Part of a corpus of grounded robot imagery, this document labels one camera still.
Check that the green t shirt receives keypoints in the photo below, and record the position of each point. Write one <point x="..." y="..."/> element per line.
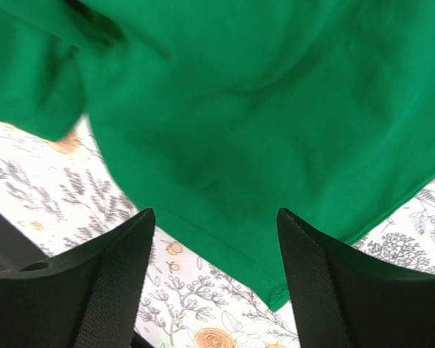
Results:
<point x="216" y="114"/>

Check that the floral patterned table mat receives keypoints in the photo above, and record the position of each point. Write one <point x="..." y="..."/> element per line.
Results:
<point x="59" y="195"/>

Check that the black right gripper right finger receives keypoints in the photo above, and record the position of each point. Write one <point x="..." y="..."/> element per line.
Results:
<point x="342" y="297"/>

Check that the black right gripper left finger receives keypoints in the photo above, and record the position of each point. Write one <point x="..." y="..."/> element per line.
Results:
<point x="87" y="296"/>

